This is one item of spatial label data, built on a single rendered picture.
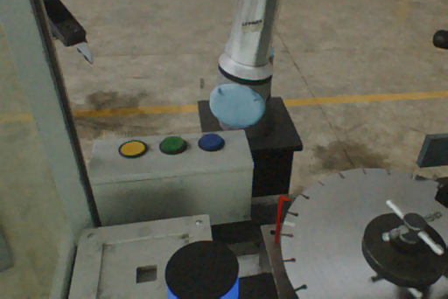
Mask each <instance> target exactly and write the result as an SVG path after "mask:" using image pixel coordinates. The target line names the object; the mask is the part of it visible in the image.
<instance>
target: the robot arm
mask: <svg viewBox="0 0 448 299"><path fill-rule="evenodd" d="M43 1H44V4H45V11H46V15H47V17H48V21H49V25H50V28H51V31H52V38H53V40H58V39H59V40H60V41H61V43H62V44H63V45H64V46H65V47H69V46H72V47H75V48H76V49H78V51H79V52H80V53H82V55H83V56H84V58H85V60H86V61H87V62H89V63H90V64H91V65H92V64H93V57H92V53H91V50H90V47H89V45H88V41H87V39H86V36H87V32H86V31H85V30H84V27H83V26H82V25H81V24H80V22H78V21H77V20H76V19H75V17H74V16H73V15H72V14H71V12H70V11H69V10H68V9H67V7H66V6H65V5H64V4H63V3H62V1H61V0H43ZM282 1H283V0H235V6H234V16H233V22H232V27H231V32H230V38H229V41H228V42H227V43H226V50H225V53H223V54H222V55H221V56H220V58H219V64H218V69H217V75H216V81H215V86H214V89H213V91H212V93H211V95H210V108H211V110H212V112H213V114H214V116H216V117H217V118H218V120H219V121H220V126H221V127H222V128H223V129H224V130H225V131H226V130H239V129H244V130H245V133H246V137H247V138H257V137H261V136H263V135H265V134H267V133H269V132H270V131H272V130H273V128H274V127H275V125H276V113H275V110H274V108H273V104H272V100H271V88H272V76H273V72H274V67H273V63H274V57H275V55H274V46H273V39H274V36H275V32H276V28H277V21H278V18H279V12H280V9H281V5H282Z"/></svg>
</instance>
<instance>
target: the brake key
mask: <svg viewBox="0 0 448 299"><path fill-rule="evenodd" d="M200 145H202V146H203V147H204V148H206V149H216V148H219V147H220V146H221V145H222V139H221V137H220V136H219V135H218V134H215V133H209V134H205V135H203V137H202V138H200Z"/></svg>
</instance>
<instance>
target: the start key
mask: <svg viewBox="0 0 448 299"><path fill-rule="evenodd" d="M184 147H185V143H184V140H183V139H182V138H180V137H176V136H171V137H167V138H165V139H164V140H163V141H162V149H163V150H165V151H168V152H176V151H180V150H182V149H183V148H184Z"/></svg>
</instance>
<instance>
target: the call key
mask: <svg viewBox="0 0 448 299"><path fill-rule="evenodd" d="M142 151H144V146H143V145H142V144H141V143H138V142H132V143H127V144H125V145H124V146H123V147H122V153H123V154H125V155H130V156H132V155H137V154H139V153H141V152H142Z"/></svg>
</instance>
